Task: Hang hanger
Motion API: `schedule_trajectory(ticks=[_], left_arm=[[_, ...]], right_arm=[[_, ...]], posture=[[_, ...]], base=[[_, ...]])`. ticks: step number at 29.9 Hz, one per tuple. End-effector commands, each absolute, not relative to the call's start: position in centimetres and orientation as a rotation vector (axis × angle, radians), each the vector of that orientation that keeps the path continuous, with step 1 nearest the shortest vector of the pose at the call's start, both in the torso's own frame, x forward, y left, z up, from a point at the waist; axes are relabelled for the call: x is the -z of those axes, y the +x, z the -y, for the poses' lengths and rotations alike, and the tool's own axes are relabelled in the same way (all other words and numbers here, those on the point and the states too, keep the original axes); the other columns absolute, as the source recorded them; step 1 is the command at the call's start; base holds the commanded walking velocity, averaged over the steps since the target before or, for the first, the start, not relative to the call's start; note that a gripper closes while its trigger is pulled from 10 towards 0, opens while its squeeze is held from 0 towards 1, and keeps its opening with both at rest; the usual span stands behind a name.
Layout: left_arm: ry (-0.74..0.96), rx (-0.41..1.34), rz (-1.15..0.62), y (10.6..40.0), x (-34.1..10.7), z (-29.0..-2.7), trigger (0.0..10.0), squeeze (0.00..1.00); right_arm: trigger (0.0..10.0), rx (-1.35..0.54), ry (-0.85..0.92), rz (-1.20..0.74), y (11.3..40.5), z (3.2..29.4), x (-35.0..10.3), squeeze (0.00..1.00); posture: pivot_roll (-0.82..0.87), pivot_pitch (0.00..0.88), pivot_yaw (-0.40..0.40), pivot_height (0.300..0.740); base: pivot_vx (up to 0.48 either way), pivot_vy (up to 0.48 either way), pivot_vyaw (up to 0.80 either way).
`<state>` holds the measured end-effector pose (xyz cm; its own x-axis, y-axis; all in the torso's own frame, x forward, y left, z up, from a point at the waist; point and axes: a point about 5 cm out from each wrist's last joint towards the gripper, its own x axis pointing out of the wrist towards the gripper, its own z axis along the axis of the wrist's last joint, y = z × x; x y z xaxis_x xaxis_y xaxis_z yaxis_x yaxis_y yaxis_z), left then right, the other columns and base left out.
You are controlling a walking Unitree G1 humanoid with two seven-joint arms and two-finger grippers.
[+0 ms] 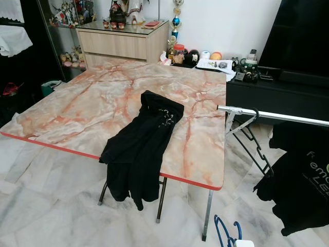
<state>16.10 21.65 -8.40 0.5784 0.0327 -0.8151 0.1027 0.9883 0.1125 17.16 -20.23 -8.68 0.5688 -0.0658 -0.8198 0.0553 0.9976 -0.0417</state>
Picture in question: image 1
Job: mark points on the white lace cloth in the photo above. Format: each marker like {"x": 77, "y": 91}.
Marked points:
{"x": 15, "y": 41}
{"x": 10, "y": 10}

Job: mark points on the light wooden cabinet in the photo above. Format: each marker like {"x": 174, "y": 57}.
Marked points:
{"x": 123, "y": 46}

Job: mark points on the black TV console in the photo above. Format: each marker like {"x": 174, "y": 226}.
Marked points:
{"x": 267, "y": 100}

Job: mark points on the colourful toy model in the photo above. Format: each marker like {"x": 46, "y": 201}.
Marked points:
{"x": 72, "y": 13}

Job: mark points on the red-lid snack jar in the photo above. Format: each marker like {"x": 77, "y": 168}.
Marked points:
{"x": 179, "y": 54}

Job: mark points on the white tissue pack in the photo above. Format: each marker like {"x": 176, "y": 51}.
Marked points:
{"x": 165, "y": 59}

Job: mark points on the gold and blue trophy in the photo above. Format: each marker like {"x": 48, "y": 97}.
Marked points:
{"x": 177, "y": 21}

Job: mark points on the dark teapot figurine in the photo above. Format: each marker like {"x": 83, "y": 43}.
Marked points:
{"x": 117, "y": 14}

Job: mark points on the red tray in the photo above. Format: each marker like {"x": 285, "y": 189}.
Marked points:
{"x": 151, "y": 23}

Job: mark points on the small red pots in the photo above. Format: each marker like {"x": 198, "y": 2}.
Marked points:
{"x": 114, "y": 24}

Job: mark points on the clear plastic bottle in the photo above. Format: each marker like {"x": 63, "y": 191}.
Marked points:
{"x": 252, "y": 54}

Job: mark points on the black flat television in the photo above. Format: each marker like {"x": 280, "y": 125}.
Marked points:
{"x": 303, "y": 36}

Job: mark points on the blue plastic hanger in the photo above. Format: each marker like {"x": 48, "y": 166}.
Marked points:
{"x": 218, "y": 234}
{"x": 239, "y": 229}

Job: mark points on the black plush toy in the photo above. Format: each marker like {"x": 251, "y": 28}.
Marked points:
{"x": 193, "y": 57}

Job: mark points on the black glass display cabinet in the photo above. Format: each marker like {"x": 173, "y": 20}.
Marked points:
{"x": 31, "y": 67}

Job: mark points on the dark red bag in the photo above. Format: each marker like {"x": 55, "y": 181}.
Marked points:
{"x": 13, "y": 90}

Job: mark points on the black electronic gadgets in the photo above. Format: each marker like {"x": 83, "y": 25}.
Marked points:
{"x": 252, "y": 74}

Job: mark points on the plain black garment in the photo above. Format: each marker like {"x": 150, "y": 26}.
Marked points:
{"x": 139, "y": 149}

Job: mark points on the small shelf figurines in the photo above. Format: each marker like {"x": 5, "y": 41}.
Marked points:
{"x": 72, "y": 58}

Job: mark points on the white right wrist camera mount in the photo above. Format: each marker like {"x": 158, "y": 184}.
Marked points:
{"x": 244, "y": 244}

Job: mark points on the orange ball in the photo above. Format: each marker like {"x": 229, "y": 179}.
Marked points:
{"x": 216, "y": 56}

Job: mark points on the marble top folding table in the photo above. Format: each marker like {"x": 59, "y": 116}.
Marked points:
{"x": 92, "y": 103}

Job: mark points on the black plastic hanger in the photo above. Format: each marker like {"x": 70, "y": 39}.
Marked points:
{"x": 267, "y": 169}

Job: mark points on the white statue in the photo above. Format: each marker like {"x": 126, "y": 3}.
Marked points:
{"x": 135, "y": 11}

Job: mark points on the black T-shirt green logo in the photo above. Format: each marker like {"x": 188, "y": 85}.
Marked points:
{"x": 303, "y": 195}

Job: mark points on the white paper stack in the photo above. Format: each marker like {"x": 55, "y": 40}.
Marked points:
{"x": 216, "y": 64}

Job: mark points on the silver metal clothes rack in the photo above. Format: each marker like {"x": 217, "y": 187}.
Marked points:
{"x": 288, "y": 117}

